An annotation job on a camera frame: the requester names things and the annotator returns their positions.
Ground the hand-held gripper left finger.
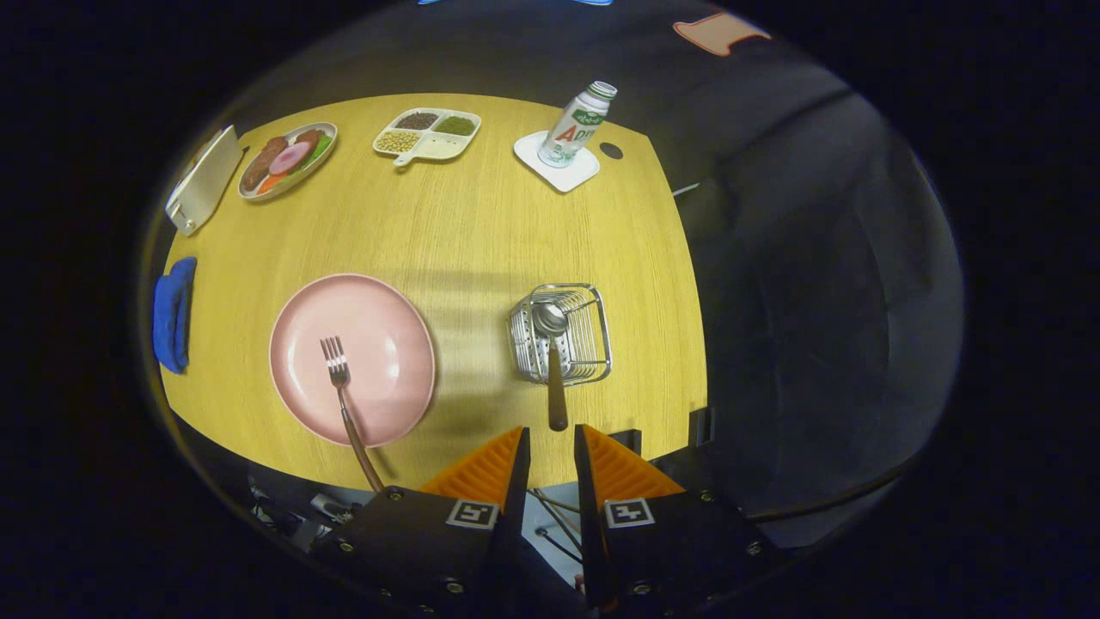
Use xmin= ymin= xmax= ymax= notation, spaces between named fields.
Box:
xmin=311 ymin=426 xmax=532 ymax=618

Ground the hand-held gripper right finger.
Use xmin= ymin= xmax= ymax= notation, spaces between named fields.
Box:
xmin=574 ymin=424 xmax=781 ymax=616

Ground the wooden-handled metal fork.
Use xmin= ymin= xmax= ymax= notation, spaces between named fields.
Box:
xmin=320 ymin=336 xmax=385 ymax=493

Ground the pink plate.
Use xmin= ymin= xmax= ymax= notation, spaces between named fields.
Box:
xmin=269 ymin=273 xmax=437 ymax=449

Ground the white square coaster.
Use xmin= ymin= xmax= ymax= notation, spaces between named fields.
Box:
xmin=514 ymin=130 xmax=601 ymax=193

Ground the white divided tray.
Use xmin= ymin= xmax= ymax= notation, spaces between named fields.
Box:
xmin=373 ymin=107 xmax=482 ymax=166

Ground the white drink bottle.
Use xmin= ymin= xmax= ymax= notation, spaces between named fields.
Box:
xmin=538 ymin=81 xmax=618 ymax=169

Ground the oval plate of toy food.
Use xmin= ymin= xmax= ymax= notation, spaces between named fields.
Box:
xmin=237 ymin=121 xmax=339 ymax=202

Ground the blue cloth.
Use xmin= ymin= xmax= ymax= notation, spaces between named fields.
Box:
xmin=153 ymin=256 xmax=198 ymax=375

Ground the brown toy sausage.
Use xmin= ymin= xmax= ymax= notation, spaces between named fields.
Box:
xmin=241 ymin=136 xmax=289 ymax=192

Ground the white toaster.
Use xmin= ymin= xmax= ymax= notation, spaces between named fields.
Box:
xmin=165 ymin=126 xmax=245 ymax=237

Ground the wooden-handled metal spoon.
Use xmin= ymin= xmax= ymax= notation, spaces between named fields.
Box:
xmin=532 ymin=303 xmax=570 ymax=432

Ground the metal wire basket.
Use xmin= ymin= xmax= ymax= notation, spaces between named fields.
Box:
xmin=509 ymin=283 xmax=613 ymax=386

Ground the thick black cable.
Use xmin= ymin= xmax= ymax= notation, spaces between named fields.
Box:
xmin=748 ymin=456 xmax=912 ymax=525

